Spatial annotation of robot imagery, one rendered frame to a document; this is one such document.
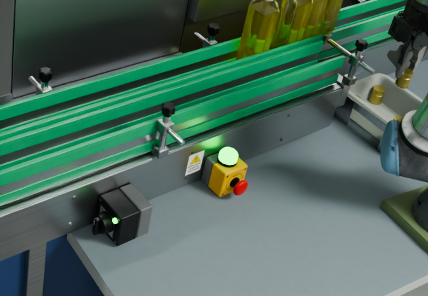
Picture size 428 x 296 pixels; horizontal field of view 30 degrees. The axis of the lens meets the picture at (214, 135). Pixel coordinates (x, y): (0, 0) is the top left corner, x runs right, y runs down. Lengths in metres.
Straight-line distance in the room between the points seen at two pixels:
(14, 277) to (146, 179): 0.33
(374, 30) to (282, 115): 0.47
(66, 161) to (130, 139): 0.15
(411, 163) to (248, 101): 0.38
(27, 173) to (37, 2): 0.38
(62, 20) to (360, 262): 0.82
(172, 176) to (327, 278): 0.40
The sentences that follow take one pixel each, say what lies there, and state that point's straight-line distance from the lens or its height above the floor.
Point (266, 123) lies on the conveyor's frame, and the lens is 1.88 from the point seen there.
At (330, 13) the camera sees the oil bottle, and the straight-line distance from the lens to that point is 2.06.
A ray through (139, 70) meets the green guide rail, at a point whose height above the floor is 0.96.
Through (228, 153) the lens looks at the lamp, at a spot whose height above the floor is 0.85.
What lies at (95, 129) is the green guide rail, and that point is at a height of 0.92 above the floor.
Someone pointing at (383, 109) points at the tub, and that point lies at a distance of 2.22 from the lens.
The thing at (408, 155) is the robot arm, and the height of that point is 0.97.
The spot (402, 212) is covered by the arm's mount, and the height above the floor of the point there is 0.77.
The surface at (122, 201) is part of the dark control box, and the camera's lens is 1.63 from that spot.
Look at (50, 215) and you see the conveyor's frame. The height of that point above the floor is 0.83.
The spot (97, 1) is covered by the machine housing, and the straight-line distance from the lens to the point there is 1.77.
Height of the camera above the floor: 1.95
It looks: 37 degrees down
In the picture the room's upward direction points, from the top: 13 degrees clockwise
